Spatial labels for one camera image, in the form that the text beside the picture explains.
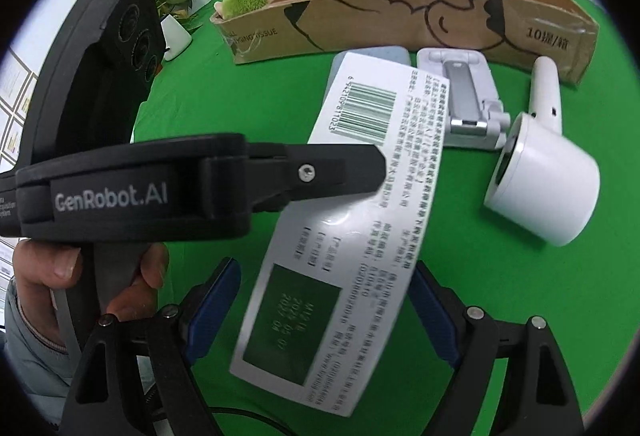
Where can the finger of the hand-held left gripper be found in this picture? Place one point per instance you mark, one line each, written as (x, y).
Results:
(325, 171)

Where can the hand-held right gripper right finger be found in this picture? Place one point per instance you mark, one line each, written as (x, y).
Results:
(440, 321)

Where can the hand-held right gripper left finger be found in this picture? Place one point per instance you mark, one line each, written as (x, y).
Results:
(217, 296)

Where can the white and green carton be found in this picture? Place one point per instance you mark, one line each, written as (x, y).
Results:
(350, 226)

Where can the light blue phone case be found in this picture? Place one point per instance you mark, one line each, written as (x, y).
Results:
(370, 54)

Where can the large cardboard box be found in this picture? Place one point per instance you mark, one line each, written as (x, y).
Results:
(375, 21)

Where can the white folding phone stand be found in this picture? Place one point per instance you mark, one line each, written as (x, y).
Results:
(465, 86)

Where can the person's left forearm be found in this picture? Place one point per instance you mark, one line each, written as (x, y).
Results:
(35, 346)

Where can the person's left hand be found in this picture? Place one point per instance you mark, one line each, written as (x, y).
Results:
(45, 266)

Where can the white enamel mug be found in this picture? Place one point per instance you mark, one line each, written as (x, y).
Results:
(176, 39)

